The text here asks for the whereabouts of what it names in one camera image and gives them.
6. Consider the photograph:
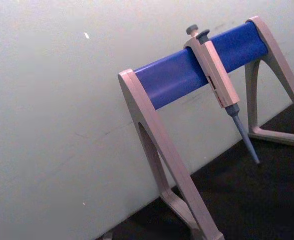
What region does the grey stand with blue bar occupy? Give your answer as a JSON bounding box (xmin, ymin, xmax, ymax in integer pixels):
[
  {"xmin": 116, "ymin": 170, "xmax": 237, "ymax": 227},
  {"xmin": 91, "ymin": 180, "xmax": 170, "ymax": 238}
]
[{"xmin": 102, "ymin": 15, "xmax": 294, "ymax": 240}]

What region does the grey pipette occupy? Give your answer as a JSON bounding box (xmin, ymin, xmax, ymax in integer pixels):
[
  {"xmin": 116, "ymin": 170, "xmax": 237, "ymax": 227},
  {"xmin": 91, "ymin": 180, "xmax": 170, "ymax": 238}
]
[{"xmin": 183, "ymin": 24, "xmax": 261, "ymax": 165}]

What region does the black table cloth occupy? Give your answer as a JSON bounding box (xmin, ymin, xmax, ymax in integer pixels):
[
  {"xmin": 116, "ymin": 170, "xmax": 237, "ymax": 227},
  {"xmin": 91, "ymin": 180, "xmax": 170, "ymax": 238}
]
[{"xmin": 95, "ymin": 93, "xmax": 294, "ymax": 240}]

